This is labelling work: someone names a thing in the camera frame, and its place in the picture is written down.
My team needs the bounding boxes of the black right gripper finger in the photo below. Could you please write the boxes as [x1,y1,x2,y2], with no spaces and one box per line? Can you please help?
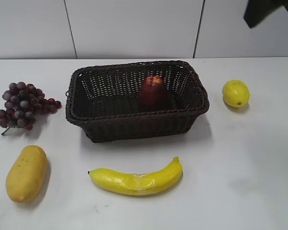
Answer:
[243,0,288,29]

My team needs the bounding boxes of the red apple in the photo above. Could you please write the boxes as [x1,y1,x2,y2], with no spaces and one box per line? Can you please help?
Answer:
[138,76,169,111]

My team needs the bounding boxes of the black woven basket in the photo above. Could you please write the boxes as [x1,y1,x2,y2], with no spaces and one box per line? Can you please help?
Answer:
[66,60,209,143]

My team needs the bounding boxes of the yellow lemon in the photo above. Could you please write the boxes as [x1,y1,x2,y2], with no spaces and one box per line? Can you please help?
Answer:
[223,80,250,108]

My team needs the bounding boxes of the yellow banana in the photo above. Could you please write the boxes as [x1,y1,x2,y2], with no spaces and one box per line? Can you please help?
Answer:
[88,157,183,196]

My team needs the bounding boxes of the purple grape bunch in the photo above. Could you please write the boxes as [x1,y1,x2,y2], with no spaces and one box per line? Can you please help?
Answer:
[0,81,62,136]

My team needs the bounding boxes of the yellow mango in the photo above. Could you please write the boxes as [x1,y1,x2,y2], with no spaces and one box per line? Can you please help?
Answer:
[5,145,48,204]

